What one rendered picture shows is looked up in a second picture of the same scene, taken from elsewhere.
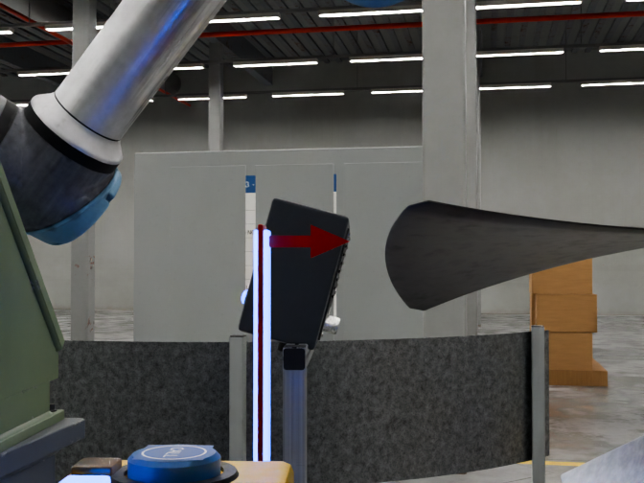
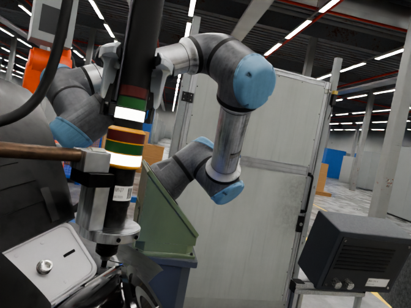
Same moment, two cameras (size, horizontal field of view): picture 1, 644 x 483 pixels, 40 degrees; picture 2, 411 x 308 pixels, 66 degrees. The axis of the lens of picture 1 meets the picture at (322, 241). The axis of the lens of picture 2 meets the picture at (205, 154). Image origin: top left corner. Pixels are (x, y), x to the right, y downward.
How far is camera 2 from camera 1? 0.94 m
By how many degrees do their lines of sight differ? 72
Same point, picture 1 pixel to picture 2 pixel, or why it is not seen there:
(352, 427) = not seen: outside the picture
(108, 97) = (214, 159)
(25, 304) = (170, 218)
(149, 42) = (217, 142)
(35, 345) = (177, 232)
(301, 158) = not seen: outside the picture
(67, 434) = (183, 263)
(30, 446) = (158, 259)
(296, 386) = (290, 299)
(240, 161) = not seen: outside the picture
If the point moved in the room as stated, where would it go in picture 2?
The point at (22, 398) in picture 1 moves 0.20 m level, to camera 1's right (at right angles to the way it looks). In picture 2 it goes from (164, 245) to (177, 274)
